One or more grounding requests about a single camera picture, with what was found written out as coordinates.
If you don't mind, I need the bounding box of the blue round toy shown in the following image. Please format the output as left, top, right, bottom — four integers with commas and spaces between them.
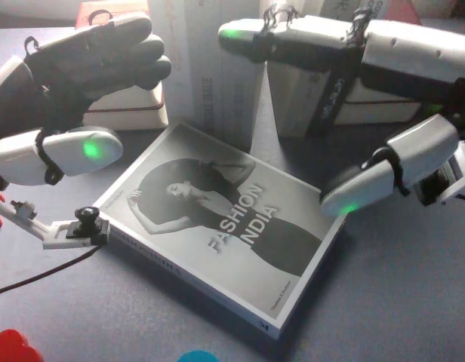
178, 349, 220, 362

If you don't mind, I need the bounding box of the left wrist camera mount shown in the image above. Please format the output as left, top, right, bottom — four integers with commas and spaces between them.
415, 149, 465, 207

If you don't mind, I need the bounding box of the red toy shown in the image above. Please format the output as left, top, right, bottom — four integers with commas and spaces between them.
0, 329, 43, 362

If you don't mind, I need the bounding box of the red book with figure print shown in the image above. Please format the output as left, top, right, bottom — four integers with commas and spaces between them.
74, 0, 170, 132

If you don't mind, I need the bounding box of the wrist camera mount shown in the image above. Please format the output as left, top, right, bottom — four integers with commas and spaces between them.
415, 149, 465, 207
0, 194, 112, 252

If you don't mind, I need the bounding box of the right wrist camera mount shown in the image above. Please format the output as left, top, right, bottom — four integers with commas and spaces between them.
0, 194, 112, 252

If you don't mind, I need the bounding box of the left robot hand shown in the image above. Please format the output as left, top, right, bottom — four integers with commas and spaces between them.
216, 14, 465, 219

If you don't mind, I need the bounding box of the grey Fashion India book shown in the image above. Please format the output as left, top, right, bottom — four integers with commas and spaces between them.
98, 121, 347, 342

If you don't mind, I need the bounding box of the black camera cable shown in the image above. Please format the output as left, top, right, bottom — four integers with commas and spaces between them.
0, 243, 105, 299

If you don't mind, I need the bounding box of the grey table cloth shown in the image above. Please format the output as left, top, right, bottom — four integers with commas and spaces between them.
0, 17, 465, 362

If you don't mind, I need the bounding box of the large white hardcover book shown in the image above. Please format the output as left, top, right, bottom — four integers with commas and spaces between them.
215, 0, 269, 152

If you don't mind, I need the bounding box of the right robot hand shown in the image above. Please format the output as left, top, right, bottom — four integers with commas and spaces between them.
0, 15, 174, 188

